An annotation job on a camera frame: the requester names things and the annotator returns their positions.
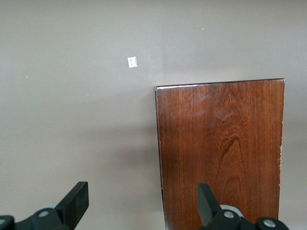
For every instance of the small square sticker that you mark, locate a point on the small square sticker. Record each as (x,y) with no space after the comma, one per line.
(132,62)

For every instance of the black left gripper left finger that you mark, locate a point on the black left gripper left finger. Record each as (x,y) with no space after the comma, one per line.
(64,215)

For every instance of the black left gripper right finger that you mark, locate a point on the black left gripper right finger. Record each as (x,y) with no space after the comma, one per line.
(216,220)

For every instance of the dark brown wooden cabinet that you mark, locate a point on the dark brown wooden cabinet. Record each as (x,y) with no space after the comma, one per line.
(220,143)

